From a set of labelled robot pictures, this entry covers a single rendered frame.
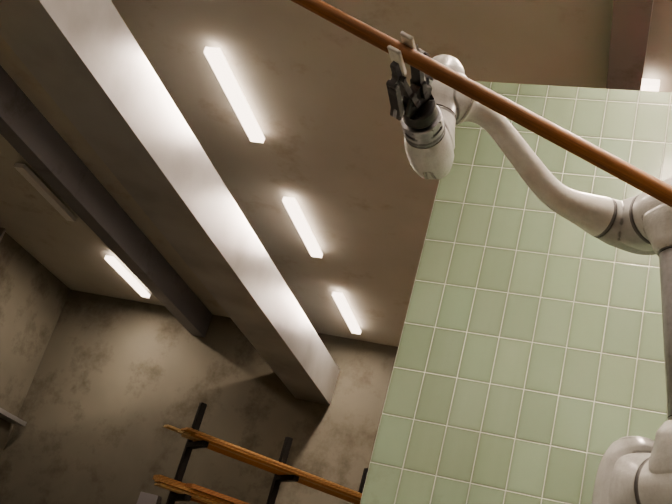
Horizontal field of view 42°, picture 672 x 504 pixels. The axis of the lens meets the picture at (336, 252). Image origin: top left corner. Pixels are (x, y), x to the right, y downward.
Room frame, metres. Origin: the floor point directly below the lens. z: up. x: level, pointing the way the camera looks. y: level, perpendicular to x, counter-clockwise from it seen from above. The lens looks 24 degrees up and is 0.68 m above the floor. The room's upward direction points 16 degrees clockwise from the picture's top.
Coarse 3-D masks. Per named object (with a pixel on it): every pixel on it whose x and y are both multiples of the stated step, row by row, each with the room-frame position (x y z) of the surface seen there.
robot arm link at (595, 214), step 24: (456, 96) 1.64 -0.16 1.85; (456, 120) 1.70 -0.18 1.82; (480, 120) 1.72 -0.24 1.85; (504, 120) 1.71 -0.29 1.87; (504, 144) 1.73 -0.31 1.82; (528, 168) 1.74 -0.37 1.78; (552, 192) 1.75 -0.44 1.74; (576, 192) 1.77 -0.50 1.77; (576, 216) 1.79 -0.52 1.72; (600, 216) 1.78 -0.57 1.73
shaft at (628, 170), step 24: (312, 0) 1.45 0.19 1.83; (336, 24) 1.44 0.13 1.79; (360, 24) 1.41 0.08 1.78; (384, 48) 1.39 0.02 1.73; (408, 48) 1.37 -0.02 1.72; (432, 72) 1.35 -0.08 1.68; (456, 72) 1.33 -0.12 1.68; (480, 96) 1.32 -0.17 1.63; (528, 120) 1.28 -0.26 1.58; (576, 144) 1.25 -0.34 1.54; (600, 168) 1.25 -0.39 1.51; (624, 168) 1.22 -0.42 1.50; (648, 192) 1.22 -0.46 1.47
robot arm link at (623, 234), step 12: (624, 204) 1.78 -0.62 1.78; (624, 216) 1.77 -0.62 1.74; (612, 228) 1.79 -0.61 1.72; (624, 228) 1.78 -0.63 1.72; (636, 228) 1.76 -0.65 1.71; (612, 240) 1.83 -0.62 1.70; (624, 240) 1.81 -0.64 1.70; (636, 240) 1.79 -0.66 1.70; (636, 252) 1.86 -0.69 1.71; (648, 252) 1.85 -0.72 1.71
